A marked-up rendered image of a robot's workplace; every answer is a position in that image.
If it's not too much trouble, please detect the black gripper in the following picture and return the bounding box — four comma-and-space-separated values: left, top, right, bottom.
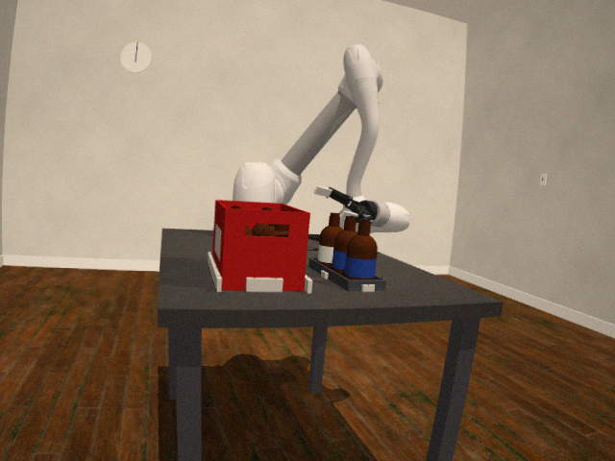
313, 185, 378, 224

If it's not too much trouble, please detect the red plastic crate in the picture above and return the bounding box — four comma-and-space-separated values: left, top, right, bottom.
213, 200, 310, 291

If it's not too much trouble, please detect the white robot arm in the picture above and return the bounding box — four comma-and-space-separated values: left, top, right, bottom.
233, 45, 410, 233

